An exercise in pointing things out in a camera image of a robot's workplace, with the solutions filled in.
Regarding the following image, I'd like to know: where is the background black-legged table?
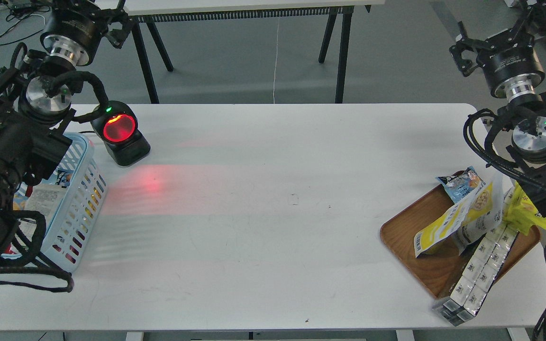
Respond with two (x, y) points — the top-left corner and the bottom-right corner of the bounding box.
(144, 6), (397, 104)

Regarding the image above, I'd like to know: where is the black barcode scanner red window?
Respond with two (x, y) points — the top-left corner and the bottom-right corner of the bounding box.
(91, 100), (150, 167)

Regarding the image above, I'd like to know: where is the yellow cartoon snack bag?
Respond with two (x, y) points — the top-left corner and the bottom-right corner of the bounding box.
(503, 183), (546, 236)

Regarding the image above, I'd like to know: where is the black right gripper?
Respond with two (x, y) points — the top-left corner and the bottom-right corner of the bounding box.
(449, 0), (546, 99)

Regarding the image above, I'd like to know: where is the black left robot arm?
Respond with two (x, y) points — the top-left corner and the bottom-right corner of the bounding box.
(0, 0), (150, 293)

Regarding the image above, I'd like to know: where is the light blue plastic basket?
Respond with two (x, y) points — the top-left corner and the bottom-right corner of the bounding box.
(15, 133), (108, 272)

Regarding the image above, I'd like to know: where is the white receipt-like packet in basket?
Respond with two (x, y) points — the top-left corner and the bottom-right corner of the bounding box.
(13, 184), (67, 232)

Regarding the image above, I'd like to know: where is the yellow white snack pouch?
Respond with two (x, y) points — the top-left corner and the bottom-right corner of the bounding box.
(413, 191), (477, 257)
(452, 172), (506, 254)

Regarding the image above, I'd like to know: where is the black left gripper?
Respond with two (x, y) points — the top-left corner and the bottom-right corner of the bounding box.
(40, 0), (135, 66)

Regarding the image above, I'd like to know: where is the blue snack packet in basket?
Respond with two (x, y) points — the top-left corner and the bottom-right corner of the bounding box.
(46, 167), (74, 188)

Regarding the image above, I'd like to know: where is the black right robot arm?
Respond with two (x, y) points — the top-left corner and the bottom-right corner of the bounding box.
(449, 0), (546, 341)

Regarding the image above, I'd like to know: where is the long white box multipack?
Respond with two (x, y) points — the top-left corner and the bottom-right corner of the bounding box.
(432, 224), (519, 326)

